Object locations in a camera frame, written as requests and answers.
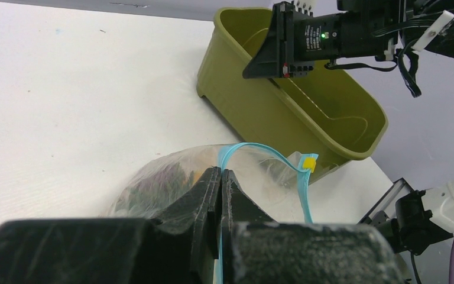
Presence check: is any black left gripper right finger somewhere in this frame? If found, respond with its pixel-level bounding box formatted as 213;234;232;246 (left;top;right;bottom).
221;169;404;283

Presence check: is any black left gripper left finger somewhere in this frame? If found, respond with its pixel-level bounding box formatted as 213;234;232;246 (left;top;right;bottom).
0;167;222;283

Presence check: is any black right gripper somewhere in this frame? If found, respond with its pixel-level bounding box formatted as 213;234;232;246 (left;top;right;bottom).
242;1;343;79

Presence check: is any clear zip top bag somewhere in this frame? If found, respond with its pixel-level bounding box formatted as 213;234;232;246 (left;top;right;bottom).
105;141;320;284

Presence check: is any olive green plastic basket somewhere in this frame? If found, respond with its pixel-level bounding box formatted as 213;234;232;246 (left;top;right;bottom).
196;7;388;181

